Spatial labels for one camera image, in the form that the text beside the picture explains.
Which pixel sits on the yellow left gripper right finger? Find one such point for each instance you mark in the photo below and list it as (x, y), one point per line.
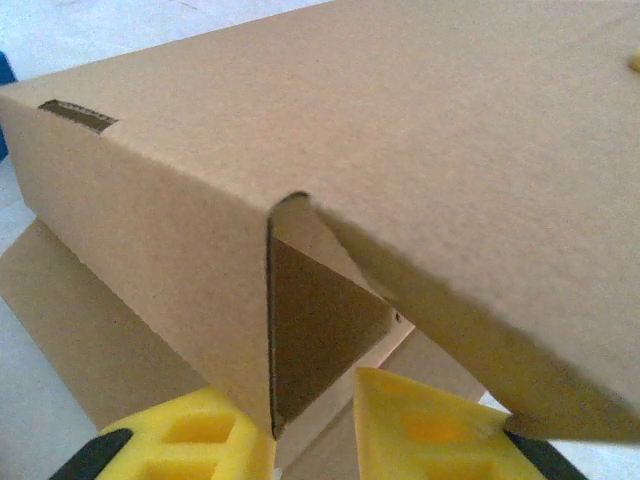
(425, 440)

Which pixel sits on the small blue block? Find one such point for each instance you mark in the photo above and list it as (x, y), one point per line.
(5, 67)

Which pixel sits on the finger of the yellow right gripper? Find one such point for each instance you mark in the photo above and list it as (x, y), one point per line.
(635, 60)

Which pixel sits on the brown cardboard box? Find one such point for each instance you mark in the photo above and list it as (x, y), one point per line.
(350, 125)

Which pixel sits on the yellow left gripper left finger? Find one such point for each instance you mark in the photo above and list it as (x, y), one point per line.
(200, 440)

